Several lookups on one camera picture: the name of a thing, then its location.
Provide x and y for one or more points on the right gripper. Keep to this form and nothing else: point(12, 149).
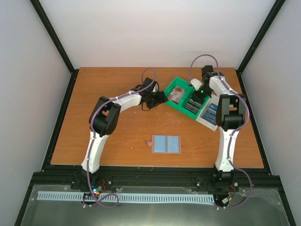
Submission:
point(198, 98)

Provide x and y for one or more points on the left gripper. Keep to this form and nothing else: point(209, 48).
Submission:
point(160, 99)

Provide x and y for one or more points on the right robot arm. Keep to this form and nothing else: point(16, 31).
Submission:
point(230, 117)

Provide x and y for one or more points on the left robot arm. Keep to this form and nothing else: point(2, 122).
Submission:
point(105, 115)

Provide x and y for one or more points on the black card stack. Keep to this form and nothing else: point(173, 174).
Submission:
point(193, 106)

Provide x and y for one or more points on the green bin with black cards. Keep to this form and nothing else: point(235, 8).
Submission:
point(184, 100)

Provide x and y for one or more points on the red white card stack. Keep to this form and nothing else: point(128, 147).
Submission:
point(176, 94)

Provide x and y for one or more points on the blue card stack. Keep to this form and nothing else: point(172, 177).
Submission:
point(210, 114)

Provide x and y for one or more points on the green bin with red cards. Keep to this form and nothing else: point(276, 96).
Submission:
point(176, 82)

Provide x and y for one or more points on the white bin with blue cards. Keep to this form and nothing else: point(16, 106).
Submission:
point(211, 100)

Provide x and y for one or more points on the left electronics board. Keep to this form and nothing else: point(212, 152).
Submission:
point(99, 187)

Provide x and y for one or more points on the right connector plug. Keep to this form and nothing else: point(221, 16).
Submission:
point(226, 201)

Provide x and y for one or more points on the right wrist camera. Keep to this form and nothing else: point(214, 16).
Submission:
point(196, 84)

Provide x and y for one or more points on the black aluminium frame rail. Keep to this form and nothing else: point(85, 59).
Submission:
point(197, 179)

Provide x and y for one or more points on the right black corner post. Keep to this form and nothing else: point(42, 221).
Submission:
point(278, 4)

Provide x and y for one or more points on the black corner post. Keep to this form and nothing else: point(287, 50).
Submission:
point(278, 4)
point(53, 35)

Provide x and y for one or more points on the left black corner post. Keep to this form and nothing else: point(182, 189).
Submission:
point(53, 35)

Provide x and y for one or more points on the light blue cable duct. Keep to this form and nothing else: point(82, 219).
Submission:
point(207, 199)

